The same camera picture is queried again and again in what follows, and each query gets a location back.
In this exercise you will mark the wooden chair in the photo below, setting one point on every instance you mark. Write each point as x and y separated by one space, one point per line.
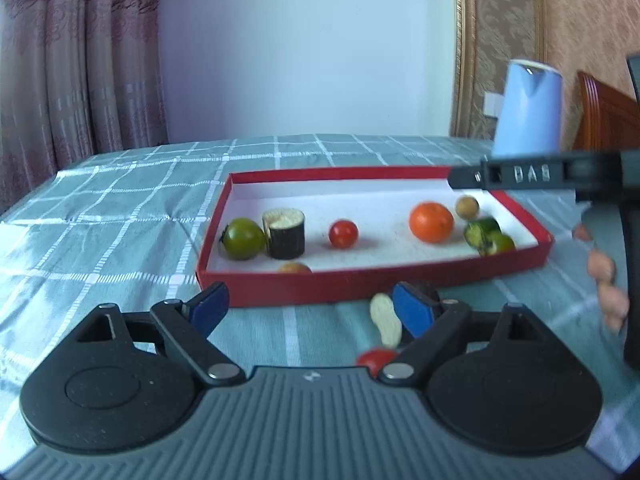
605 120

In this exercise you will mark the orange tomato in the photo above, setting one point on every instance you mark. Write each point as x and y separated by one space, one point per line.
431 221

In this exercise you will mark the eggplant piece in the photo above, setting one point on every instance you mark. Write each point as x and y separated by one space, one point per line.
285 237

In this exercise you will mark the pink patterned curtain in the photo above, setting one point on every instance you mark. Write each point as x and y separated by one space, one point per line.
75 70

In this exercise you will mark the blue electric kettle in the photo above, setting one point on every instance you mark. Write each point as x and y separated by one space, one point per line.
527 110

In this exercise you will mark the red cherry tomato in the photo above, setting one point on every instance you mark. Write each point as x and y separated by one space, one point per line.
343 233
375 360

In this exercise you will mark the green lime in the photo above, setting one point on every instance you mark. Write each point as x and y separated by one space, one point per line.
501 244

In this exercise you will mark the red cardboard box tray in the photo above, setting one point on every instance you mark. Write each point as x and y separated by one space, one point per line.
350 285

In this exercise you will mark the green cucumber piece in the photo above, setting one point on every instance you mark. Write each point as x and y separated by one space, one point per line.
479 230

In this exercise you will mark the person's right hand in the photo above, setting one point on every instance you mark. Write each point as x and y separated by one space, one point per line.
612 300

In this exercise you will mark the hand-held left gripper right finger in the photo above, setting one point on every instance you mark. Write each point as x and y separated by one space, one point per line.
412 311

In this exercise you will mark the brown longan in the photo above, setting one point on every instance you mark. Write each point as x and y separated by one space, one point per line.
467 207
295 268

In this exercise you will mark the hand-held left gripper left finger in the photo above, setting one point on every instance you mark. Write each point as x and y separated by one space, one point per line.
210 306

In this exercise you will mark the white wall outlet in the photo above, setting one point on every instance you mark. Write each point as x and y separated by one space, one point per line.
492 105

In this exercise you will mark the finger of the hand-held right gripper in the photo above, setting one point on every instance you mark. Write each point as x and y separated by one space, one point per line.
465 176

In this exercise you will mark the peanut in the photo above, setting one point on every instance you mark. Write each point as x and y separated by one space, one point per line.
385 320

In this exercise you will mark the green tomato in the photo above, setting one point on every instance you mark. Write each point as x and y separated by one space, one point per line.
244 239

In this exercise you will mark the gold wall frame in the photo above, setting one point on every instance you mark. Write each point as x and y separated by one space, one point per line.
462 35

